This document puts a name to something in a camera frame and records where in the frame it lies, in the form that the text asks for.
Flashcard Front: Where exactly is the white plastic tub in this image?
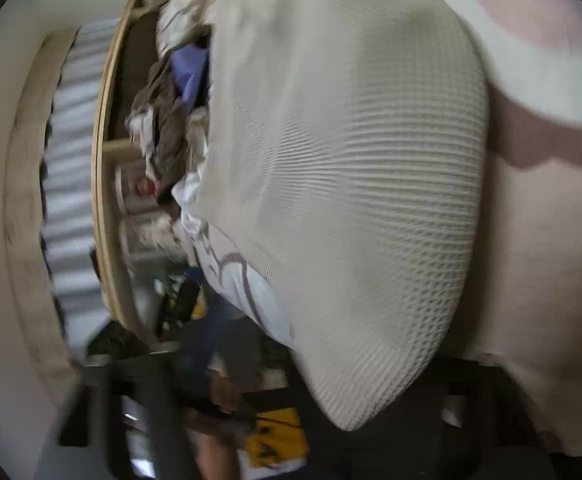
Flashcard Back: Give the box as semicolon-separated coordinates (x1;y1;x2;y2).
115;160;159;213
120;212;177;261

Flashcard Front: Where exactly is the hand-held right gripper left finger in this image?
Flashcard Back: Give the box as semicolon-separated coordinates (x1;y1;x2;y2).
36;355;197;480

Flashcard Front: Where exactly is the grey pleated curtain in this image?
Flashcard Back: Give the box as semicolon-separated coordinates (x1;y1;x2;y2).
41;20;122;341

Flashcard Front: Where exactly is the wooden bed rail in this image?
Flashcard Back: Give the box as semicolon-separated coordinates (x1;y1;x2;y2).
91;0;182;356

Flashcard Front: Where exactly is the dark brown bed panel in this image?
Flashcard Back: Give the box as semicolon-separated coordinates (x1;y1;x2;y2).
113;12;167;141

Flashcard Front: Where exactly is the purple garment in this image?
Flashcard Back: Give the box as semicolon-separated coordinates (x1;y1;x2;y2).
170;44;211;106

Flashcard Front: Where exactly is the beige curtain pelmet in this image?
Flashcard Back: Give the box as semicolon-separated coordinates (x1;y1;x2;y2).
3;27;79;386

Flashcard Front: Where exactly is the yellow black object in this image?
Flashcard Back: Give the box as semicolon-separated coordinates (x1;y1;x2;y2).
243;407;309;471

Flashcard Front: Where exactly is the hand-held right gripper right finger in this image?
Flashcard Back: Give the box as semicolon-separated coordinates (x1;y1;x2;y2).
421;355;559;480

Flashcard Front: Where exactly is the beige waffle knit garment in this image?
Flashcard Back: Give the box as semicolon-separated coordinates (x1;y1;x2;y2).
191;0;489;433

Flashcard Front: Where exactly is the person's blue jeans leg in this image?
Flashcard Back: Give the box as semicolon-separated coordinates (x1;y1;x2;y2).
176;290;252;401

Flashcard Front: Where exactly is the dark brown garment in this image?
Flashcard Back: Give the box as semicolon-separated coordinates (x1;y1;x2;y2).
128;55;197;186

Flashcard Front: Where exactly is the bear print bed cover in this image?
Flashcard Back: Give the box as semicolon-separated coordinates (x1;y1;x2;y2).
156;0;582;456

